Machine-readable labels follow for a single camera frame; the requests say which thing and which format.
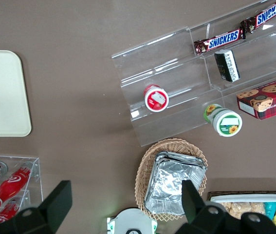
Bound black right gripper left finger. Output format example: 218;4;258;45
13;180;73;234

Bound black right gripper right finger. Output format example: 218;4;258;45
176;180;228;234

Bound oval wicker basket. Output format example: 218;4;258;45
134;138;208;221

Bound white rectangular snack tray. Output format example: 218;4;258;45
210;194;276;234

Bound beige plastic tray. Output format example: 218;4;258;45
0;50;32;137

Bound stack of foil containers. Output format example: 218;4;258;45
144;151;208;215

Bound clear acrylic bottle rack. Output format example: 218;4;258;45
0;153;44;224

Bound rice cracker bag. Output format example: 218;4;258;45
219;201;266;220

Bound teal snack packet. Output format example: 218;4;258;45
264;202;276;220

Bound green lid sunflower cup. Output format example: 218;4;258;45
202;103;243;137

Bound red lid strawberry cup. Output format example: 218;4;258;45
143;84;169;113

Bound red tartan cookie box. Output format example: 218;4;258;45
236;75;276;120

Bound small black white box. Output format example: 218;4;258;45
214;49;241;83

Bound clear acrylic stepped stand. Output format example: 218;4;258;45
190;0;276;120
111;25;224;147

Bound Snickers chocolate bar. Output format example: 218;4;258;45
193;28;247;56
239;0;276;34

